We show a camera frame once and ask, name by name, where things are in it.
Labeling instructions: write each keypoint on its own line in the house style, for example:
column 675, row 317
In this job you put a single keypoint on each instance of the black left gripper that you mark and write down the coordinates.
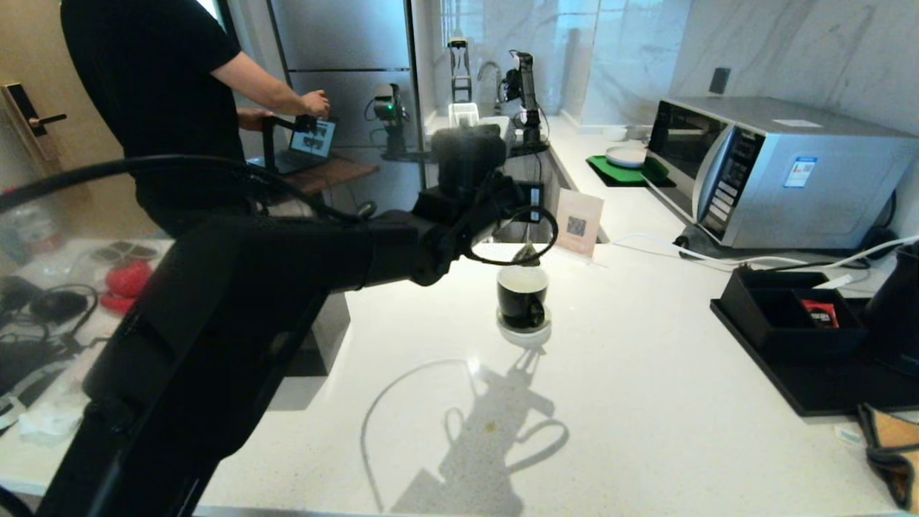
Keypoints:
column 517, row 205

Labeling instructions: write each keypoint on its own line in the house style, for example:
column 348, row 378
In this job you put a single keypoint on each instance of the black electric kettle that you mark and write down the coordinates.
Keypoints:
column 897, row 316

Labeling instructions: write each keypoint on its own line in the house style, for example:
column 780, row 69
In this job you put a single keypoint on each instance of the black white jointed arm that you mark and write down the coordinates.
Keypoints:
column 528, row 86

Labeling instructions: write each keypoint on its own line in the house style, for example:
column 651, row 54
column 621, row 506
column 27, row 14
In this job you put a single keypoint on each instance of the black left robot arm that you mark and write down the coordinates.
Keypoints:
column 215, row 323

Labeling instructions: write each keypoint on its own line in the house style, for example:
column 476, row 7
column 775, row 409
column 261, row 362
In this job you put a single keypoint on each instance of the pink QR code sign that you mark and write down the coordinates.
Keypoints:
column 581, row 222

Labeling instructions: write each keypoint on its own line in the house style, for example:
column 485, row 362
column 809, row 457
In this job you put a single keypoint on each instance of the black mug white inside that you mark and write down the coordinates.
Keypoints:
column 520, row 305

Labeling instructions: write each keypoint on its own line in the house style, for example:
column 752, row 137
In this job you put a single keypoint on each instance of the white plate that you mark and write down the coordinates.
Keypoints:
column 626, row 157

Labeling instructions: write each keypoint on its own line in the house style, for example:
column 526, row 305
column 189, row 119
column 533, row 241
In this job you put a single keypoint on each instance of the small white bowl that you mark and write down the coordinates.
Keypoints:
column 615, row 134

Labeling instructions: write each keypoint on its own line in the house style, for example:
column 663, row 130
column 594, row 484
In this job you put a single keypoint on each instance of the white round coaster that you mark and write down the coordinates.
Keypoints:
column 526, row 339

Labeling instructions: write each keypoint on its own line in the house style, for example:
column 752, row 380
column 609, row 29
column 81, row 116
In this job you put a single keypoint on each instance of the chrome faucet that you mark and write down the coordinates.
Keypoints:
column 492, row 70

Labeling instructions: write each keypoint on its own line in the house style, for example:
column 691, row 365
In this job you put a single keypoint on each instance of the wooden desk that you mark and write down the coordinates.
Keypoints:
column 344, row 171

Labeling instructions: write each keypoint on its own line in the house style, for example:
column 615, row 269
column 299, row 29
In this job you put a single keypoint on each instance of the black tissue box white lid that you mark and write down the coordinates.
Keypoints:
column 337, row 330

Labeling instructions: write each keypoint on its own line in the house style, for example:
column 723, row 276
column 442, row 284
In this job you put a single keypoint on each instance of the silver refrigerator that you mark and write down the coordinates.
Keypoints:
column 337, row 36

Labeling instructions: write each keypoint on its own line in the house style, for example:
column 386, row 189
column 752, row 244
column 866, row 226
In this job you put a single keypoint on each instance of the black teleoperation leader arms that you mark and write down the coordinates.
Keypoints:
column 269, row 143

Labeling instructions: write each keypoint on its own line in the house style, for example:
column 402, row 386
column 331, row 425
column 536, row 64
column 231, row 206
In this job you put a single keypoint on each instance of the black organizer box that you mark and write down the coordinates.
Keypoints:
column 768, row 327

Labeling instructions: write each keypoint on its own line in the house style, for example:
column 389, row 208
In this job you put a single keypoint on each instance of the silver microwave oven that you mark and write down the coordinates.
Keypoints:
column 804, row 183

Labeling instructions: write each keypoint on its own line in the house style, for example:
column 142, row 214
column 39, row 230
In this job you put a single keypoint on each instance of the red sachet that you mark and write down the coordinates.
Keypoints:
column 820, row 314

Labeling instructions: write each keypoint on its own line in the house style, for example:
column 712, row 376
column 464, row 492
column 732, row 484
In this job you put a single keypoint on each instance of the white plug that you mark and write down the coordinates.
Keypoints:
column 834, row 282

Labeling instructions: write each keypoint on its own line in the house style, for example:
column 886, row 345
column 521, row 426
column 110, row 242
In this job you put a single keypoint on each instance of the black serving tray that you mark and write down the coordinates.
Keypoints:
column 818, row 388

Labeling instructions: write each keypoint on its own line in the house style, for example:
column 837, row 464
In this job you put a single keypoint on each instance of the person in black shirt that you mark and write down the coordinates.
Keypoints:
column 158, row 86

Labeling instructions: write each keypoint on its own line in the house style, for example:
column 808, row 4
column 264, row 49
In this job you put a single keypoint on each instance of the dark sectioned dish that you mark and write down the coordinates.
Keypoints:
column 126, row 251

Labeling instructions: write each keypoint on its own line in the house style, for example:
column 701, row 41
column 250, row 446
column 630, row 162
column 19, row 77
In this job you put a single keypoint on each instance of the red strawberry toy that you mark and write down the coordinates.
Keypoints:
column 129, row 278

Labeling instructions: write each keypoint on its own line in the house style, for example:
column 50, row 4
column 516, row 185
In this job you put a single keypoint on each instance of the small white sachet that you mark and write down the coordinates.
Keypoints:
column 849, row 435

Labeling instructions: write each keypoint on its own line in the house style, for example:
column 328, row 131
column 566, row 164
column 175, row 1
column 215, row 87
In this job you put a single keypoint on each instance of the red chili pepper toy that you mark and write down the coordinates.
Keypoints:
column 115, row 303

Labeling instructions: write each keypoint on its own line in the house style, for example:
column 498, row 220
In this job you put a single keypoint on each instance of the orange cloth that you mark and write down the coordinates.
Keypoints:
column 894, row 452

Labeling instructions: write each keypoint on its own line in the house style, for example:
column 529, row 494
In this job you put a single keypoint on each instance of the black round device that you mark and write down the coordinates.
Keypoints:
column 56, row 306

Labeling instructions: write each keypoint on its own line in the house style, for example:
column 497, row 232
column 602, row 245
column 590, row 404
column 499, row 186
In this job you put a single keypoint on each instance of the clear water bottle red cap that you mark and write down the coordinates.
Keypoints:
column 32, row 228

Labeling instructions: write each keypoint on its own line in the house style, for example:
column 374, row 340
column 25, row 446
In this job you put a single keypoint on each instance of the crumpled white tissue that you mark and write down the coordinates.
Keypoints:
column 44, row 424

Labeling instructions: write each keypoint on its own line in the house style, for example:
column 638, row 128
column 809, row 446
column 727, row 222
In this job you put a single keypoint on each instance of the black wall socket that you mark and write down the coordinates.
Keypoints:
column 720, row 80

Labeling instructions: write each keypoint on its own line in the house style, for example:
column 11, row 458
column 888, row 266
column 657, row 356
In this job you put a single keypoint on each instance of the window dark frame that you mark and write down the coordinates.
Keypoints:
column 215, row 11

